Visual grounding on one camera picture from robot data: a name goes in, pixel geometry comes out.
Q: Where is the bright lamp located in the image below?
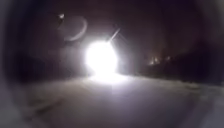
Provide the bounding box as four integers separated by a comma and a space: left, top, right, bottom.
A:
84, 39, 120, 77

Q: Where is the grey asphalt road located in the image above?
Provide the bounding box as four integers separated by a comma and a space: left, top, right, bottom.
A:
13, 73, 224, 128

